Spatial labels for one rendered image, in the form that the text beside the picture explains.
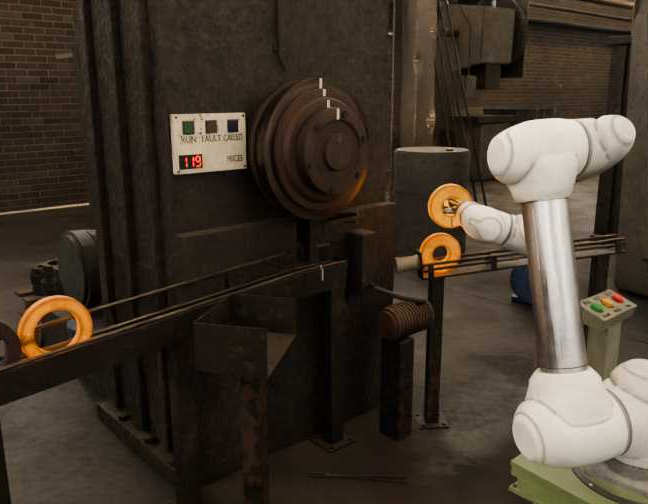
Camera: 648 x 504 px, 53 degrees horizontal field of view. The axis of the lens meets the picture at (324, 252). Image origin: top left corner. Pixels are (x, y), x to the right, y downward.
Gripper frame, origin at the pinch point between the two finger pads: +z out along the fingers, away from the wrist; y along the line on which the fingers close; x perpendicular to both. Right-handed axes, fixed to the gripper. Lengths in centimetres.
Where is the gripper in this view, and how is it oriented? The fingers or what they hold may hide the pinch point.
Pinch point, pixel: (450, 201)
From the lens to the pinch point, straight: 235.4
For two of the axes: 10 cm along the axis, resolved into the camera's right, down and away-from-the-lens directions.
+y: 9.9, -0.3, 1.0
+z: -1.1, -2.8, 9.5
